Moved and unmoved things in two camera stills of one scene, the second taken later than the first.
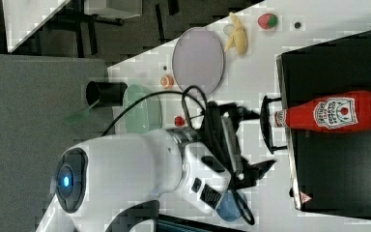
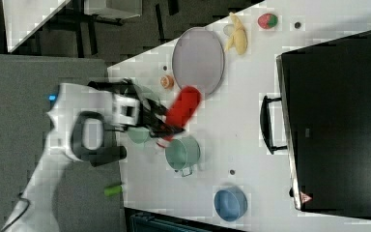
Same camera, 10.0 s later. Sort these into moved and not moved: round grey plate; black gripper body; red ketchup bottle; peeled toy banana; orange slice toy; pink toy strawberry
Moved: black gripper body; red ketchup bottle
Not moved: pink toy strawberry; orange slice toy; peeled toy banana; round grey plate
